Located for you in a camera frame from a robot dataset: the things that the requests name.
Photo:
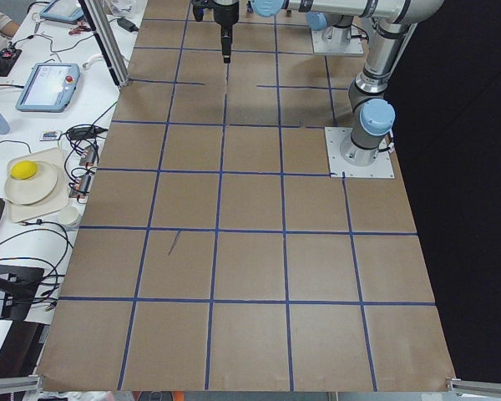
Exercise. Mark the beige round plate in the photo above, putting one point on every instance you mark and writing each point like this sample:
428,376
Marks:
26,192

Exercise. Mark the black power adapter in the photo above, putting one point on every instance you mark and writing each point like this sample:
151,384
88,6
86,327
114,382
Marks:
127,25

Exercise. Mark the white paper cup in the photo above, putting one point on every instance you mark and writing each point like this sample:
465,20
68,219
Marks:
69,217

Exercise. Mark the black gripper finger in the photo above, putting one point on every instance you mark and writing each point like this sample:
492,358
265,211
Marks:
226,38

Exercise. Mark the beige square tray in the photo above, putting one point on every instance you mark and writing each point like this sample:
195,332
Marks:
54,202

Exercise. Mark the blue teach pendant tablet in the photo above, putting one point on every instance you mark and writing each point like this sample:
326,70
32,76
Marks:
49,88

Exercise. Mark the black stand base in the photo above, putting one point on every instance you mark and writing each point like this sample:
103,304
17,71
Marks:
18,286

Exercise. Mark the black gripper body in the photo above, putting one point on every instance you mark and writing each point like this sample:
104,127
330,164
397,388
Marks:
225,16

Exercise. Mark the brown paper table mat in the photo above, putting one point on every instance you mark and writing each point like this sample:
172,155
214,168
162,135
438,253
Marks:
217,253

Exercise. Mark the yellow lemon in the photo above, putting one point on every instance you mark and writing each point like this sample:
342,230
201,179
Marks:
24,170

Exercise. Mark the aluminium frame post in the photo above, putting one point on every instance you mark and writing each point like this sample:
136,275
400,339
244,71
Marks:
99,23

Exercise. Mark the small colourful remote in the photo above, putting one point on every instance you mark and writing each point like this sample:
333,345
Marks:
52,135

